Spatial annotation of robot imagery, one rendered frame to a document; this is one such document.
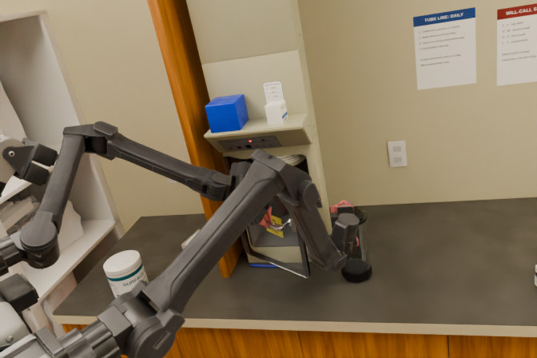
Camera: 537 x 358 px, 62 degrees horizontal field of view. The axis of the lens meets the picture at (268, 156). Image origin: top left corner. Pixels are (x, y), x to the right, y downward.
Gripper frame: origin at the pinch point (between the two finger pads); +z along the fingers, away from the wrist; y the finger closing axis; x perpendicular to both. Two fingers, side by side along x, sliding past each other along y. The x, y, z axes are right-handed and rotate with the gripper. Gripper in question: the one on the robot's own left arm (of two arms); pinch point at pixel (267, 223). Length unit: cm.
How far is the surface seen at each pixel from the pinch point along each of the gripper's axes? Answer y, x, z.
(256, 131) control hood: -16.8, -0.6, -25.6
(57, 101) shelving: -10, -125, -35
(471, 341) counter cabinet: -2, 57, 40
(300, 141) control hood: -24.1, 5.9, -14.0
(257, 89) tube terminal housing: -29.9, -7.0, -30.5
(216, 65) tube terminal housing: -28, -18, -41
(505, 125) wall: -85, 42, 36
